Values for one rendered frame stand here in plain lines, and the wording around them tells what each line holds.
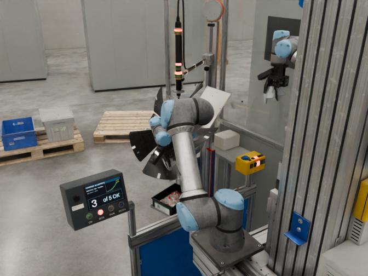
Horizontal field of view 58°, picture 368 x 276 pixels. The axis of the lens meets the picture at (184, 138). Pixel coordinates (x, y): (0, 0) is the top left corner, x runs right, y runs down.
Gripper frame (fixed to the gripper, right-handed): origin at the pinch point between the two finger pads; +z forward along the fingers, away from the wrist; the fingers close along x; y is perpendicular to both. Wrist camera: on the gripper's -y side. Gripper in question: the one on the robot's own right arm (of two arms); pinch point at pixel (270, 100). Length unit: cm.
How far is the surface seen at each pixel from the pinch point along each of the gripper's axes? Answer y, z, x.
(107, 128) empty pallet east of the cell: -329, 133, 34
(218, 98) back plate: -59, 16, 14
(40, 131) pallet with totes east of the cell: -377, 134, -51
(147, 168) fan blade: -52, 50, -48
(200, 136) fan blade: -30.8, 26.0, -22.9
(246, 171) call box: -10.0, 46.4, -3.4
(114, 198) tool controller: -8, 33, -88
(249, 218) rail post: -13, 88, 7
